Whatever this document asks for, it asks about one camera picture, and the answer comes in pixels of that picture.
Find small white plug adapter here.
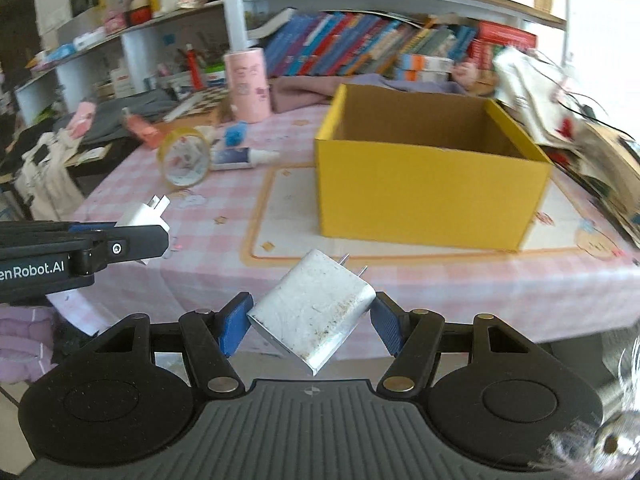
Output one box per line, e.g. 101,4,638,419
115,195,170,264

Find large white charger block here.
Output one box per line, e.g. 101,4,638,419
247,249,376,375

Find yellow clear tape roll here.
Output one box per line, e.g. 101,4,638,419
156,128,210,188

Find blue white spray bottle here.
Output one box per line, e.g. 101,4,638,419
209,148,280,171

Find blue fuzzy pompom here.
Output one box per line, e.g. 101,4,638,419
224,122,248,148

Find white tote bag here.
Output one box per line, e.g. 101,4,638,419
14,129,85,221

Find pink spray bottle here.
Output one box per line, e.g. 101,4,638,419
122,107,164,150

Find grey folded garment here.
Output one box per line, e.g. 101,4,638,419
51,89,178,148

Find pink checkered tablecloth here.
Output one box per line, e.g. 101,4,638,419
51,106,639,359

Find wooden chessboard box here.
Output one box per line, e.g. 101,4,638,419
163,87,229,122

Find yellow cardboard box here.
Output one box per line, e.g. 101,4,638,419
314,84,552,252

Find pink cylindrical container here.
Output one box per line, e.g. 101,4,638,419
224,48,271,124

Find pink purple cloth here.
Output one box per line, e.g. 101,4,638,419
270,74,466,114

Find stack of papers and books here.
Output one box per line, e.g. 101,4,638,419
494,47,639,245

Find pink pig plush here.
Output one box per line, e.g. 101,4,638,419
451,61,478,91

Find orange white box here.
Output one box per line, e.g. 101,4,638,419
396,53,454,73

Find row of leaning books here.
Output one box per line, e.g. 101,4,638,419
264,8,477,81

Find red thick dictionary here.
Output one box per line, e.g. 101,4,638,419
477,21,537,50

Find white bookshelf frame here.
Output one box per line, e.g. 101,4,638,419
15,0,568,126

